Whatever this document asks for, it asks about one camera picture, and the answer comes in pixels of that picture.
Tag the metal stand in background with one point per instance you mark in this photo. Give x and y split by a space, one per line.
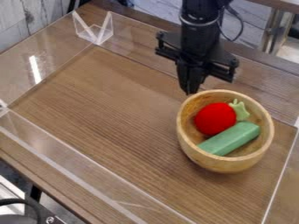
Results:
276 30

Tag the black table leg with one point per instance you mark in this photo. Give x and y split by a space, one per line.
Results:
36 193

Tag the clear acrylic corner bracket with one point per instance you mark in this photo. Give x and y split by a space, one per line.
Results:
93 33

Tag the red plush fruit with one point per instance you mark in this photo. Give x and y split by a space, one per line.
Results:
219 116

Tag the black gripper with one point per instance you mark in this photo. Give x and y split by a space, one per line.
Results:
195 49

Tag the wooden bowl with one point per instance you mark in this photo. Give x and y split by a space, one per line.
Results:
245 155

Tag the clear acrylic front wall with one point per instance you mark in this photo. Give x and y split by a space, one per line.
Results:
97 194

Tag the green rectangular block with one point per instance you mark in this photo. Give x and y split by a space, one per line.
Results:
229 139

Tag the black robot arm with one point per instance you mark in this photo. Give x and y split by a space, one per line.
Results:
203 11

